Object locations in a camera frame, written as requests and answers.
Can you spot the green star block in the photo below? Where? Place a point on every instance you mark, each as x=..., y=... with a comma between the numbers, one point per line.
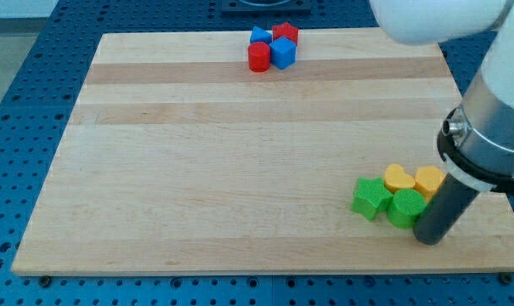
x=370, y=197

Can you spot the green cylinder block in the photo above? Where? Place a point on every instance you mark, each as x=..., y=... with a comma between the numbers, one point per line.
x=405, y=208

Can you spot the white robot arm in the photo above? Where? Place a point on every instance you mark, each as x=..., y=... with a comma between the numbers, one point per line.
x=415, y=22

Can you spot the blue cube block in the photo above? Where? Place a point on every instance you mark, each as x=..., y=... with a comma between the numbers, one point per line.
x=283, y=52

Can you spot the yellow heart block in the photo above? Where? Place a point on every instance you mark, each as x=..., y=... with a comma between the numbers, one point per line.
x=395, y=178

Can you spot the yellow hexagon block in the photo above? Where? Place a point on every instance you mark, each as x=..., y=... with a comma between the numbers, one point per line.
x=427, y=181

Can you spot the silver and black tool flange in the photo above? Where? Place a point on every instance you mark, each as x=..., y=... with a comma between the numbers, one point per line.
x=476, y=141

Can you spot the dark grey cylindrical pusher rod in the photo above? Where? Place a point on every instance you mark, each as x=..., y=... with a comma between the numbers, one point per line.
x=443, y=210

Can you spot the red star block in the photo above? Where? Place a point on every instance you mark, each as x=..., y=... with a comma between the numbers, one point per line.
x=285, y=30

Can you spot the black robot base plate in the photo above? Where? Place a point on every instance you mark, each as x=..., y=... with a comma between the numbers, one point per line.
x=265, y=6

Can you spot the blue triangle block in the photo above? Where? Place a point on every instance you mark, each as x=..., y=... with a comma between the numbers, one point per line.
x=259, y=35

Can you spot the wooden board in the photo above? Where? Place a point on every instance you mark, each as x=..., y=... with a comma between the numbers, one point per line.
x=179, y=160

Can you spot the red cylinder block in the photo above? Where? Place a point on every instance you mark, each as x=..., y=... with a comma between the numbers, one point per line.
x=259, y=56

